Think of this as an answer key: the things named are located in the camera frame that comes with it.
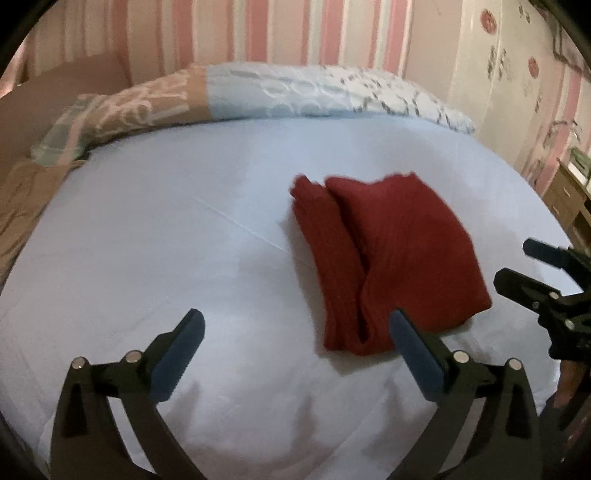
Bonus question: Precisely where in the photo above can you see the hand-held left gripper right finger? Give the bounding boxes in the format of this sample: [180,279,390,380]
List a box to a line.
[385,308,543,480]

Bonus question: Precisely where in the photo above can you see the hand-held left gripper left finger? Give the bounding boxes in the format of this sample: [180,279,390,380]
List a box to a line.
[50,308,208,480]

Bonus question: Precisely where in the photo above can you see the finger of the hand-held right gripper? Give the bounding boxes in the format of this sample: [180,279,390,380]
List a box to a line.
[523,237,591,278]
[494,268,591,334]

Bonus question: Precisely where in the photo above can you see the red knit sweater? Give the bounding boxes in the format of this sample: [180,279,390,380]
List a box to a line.
[288,172,493,357]

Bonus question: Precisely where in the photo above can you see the person's right hand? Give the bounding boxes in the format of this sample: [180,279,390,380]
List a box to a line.
[554,360,591,431]

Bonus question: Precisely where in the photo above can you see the wooden nightstand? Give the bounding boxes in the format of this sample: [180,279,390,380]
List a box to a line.
[541,159,591,252]

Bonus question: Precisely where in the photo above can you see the green white box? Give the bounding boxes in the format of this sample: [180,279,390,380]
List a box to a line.
[569,147,591,186]

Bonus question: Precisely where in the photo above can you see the bed with light blue sheet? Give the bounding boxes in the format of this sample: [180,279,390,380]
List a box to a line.
[0,113,583,480]

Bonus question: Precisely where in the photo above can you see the white wardrobe with stickers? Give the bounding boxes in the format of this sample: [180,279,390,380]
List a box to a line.
[449,0,591,188]

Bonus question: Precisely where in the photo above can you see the brown blanket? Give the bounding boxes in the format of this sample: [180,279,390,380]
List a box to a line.
[0,159,86,289]

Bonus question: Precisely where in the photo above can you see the blue beige patterned quilt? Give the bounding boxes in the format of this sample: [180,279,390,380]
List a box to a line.
[30,62,476,168]

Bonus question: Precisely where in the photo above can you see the brown pillow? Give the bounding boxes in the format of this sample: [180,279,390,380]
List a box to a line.
[0,53,132,163]

